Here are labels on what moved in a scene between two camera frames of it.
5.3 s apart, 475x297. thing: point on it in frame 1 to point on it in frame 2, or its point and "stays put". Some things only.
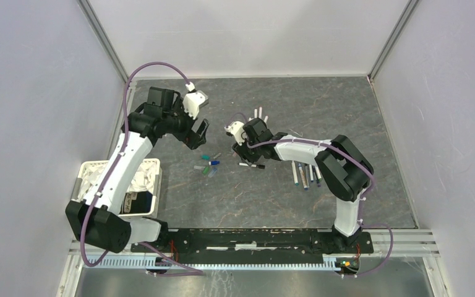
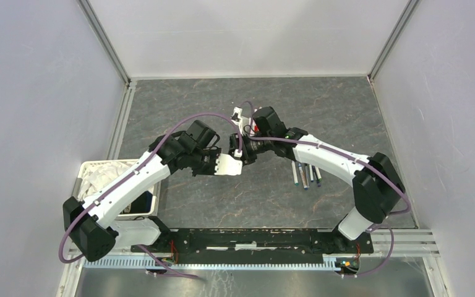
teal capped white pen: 294,172 stays put
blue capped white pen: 311,173 stays put
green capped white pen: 318,174 stays put
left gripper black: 186,137 to 215,153
